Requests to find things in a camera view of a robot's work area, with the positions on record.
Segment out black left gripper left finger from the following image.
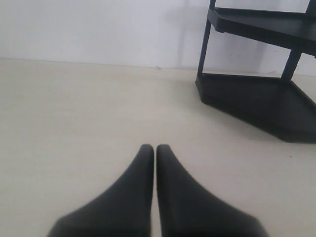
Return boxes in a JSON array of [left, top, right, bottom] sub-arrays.
[[48, 144, 155, 237]]

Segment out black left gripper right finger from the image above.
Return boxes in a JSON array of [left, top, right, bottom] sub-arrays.
[[156, 145, 269, 237]]

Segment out black two-tier metal rack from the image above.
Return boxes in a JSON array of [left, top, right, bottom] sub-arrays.
[[196, 0, 316, 144]]

